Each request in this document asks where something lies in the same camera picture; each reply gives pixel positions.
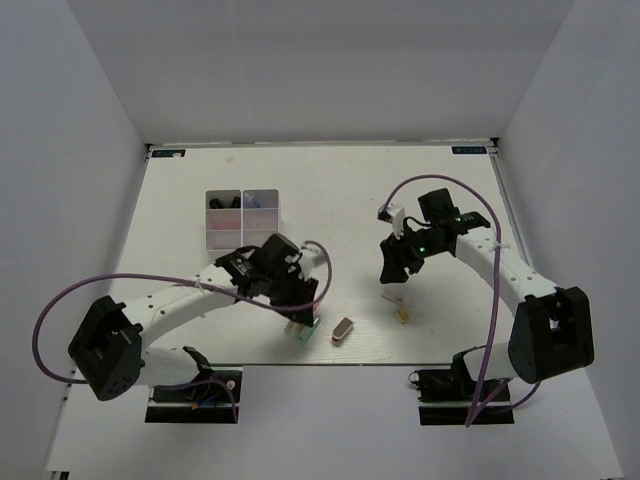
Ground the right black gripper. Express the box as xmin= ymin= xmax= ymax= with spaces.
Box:
xmin=380 ymin=223 xmax=446 ymax=284

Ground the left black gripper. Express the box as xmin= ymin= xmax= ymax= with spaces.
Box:
xmin=262 ymin=266 xmax=319 ymax=326

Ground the green correction tape dispenser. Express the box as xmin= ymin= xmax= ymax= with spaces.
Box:
xmin=297 ymin=316 xmax=322 ymax=344

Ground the brown white stamp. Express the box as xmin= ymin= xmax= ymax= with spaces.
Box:
xmin=331 ymin=317 xmax=354 ymax=345

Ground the pink correction tape dispenser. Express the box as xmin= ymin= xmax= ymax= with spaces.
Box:
xmin=206 ymin=210 xmax=242 ymax=231

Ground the clear blue spray bottle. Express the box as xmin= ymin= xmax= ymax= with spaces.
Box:
xmin=243 ymin=190 xmax=262 ymax=209

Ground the green black highlighter marker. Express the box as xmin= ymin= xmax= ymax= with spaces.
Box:
xmin=208 ymin=196 xmax=241 ymax=210

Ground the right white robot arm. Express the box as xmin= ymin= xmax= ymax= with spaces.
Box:
xmin=378 ymin=189 xmax=595 ymax=399

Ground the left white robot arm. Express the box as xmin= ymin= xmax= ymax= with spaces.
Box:
xmin=68 ymin=233 xmax=330 ymax=401

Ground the white dirty eraser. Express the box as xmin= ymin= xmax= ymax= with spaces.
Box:
xmin=381 ymin=289 xmax=404 ymax=306

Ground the small yellow eraser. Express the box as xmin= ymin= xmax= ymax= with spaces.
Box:
xmin=396 ymin=308 xmax=411 ymax=324

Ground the right white compartment organizer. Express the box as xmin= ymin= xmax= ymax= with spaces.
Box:
xmin=242 ymin=189 xmax=281 ymax=246

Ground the white compartment organizer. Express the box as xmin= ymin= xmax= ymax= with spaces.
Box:
xmin=242 ymin=189 xmax=281 ymax=246
xmin=205 ymin=189 xmax=242 ymax=252

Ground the right blue table label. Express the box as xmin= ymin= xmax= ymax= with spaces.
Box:
xmin=451 ymin=145 xmax=487 ymax=155

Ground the blue table label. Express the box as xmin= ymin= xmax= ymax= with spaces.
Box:
xmin=451 ymin=145 xmax=487 ymax=155
xmin=151 ymin=149 xmax=186 ymax=158

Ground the left white compartment organizer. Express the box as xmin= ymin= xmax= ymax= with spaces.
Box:
xmin=205 ymin=189 xmax=242 ymax=252

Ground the left blue table label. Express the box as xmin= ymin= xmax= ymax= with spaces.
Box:
xmin=151 ymin=149 xmax=186 ymax=158

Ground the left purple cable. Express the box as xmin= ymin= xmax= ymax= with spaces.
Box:
xmin=32 ymin=240 xmax=335 ymax=421

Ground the purple cable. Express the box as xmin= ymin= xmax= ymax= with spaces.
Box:
xmin=384 ymin=173 xmax=544 ymax=429
xmin=32 ymin=240 xmax=335 ymax=421

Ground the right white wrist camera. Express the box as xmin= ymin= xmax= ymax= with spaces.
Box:
xmin=377 ymin=203 xmax=406 ymax=239

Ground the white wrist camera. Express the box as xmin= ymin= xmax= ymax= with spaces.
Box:
xmin=296 ymin=242 xmax=326 ymax=277
xmin=377 ymin=203 xmax=406 ymax=239

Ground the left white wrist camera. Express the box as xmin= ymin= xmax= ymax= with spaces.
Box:
xmin=296 ymin=242 xmax=326 ymax=277

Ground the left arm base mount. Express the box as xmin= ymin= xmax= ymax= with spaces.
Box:
xmin=145 ymin=367 xmax=243 ymax=425

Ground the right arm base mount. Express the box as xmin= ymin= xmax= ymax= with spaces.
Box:
xmin=408 ymin=368 xmax=515 ymax=426

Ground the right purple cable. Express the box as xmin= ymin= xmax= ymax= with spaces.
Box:
xmin=384 ymin=173 xmax=544 ymax=429

